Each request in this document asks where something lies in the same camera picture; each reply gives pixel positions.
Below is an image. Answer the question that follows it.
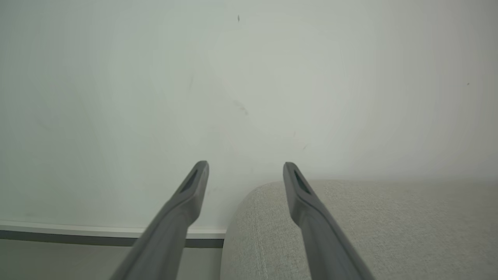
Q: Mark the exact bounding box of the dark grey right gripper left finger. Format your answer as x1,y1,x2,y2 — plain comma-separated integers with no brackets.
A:
110,161,210,280

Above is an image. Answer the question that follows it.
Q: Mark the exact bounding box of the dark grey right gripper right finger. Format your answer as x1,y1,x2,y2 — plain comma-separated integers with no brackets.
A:
283,162,376,280

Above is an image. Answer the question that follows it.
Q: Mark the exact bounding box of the light grey fabric sofa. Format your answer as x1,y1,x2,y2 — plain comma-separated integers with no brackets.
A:
220,180,498,280

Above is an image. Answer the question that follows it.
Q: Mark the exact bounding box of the white and black baseboard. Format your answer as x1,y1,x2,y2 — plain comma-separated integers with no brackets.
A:
0,220,227,249

